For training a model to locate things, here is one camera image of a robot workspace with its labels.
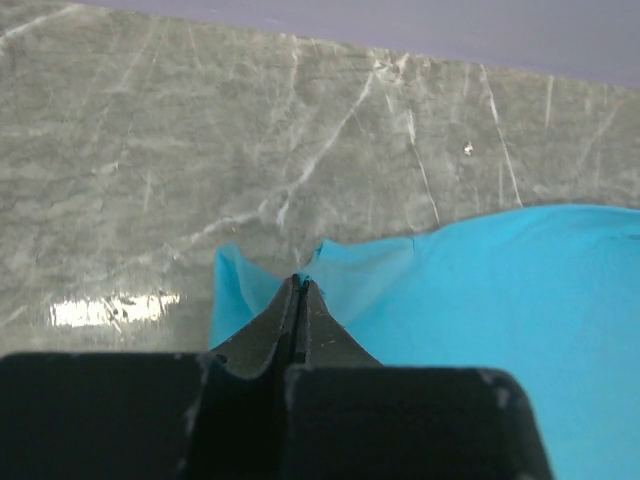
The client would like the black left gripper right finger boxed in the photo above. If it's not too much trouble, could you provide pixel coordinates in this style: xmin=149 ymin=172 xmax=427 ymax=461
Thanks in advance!
xmin=284 ymin=281 xmax=553 ymax=479

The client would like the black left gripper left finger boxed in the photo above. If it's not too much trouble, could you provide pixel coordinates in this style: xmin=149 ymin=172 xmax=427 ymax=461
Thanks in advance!
xmin=1 ymin=277 xmax=299 ymax=479

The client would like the turquoise t shirt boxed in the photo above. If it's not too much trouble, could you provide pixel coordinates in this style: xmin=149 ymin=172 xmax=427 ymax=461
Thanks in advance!
xmin=210 ymin=205 xmax=639 ymax=479

